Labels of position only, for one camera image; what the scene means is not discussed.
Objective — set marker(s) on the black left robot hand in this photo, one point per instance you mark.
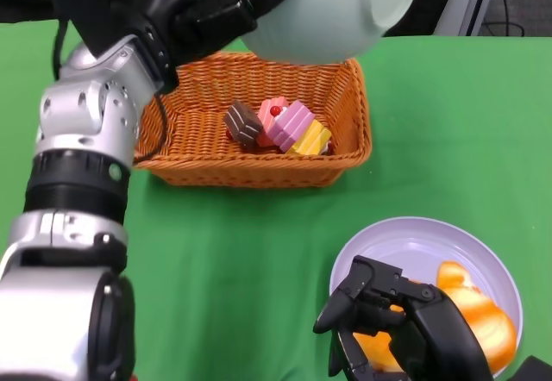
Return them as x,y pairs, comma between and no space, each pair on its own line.
202,6

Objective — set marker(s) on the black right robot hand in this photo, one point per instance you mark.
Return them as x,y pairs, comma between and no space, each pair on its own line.
440,338

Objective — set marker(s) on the orange white pumpkin bread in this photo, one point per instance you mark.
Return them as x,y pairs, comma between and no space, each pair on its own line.
483,320

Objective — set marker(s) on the chocolate striped cake slice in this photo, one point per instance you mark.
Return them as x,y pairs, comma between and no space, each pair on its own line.
242,123

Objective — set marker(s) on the pink cake slice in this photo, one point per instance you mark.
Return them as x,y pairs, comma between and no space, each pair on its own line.
268,118

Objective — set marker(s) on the grey round bowl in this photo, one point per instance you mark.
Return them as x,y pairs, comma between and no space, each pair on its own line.
336,10

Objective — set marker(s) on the magenta striped cake slice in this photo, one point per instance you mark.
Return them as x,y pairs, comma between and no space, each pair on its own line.
293,124

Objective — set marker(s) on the yellow cake piece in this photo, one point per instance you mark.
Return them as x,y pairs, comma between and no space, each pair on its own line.
312,139

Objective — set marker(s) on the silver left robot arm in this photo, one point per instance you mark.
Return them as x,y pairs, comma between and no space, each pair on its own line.
77,139

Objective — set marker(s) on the white round plate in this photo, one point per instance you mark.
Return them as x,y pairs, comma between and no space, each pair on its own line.
409,243

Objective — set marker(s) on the orange wicker basket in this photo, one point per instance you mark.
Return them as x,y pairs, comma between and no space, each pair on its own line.
207,161

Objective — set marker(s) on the green tablecloth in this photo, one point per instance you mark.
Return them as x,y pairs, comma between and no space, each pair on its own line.
431,139

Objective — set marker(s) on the grey metal stand leg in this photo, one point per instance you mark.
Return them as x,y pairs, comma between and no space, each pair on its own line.
466,10

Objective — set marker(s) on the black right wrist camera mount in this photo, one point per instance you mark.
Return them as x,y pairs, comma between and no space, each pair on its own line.
532,370

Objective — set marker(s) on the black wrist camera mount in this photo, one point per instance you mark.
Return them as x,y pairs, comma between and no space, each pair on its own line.
99,1
532,370

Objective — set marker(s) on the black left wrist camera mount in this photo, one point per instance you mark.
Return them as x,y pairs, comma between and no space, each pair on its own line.
99,1

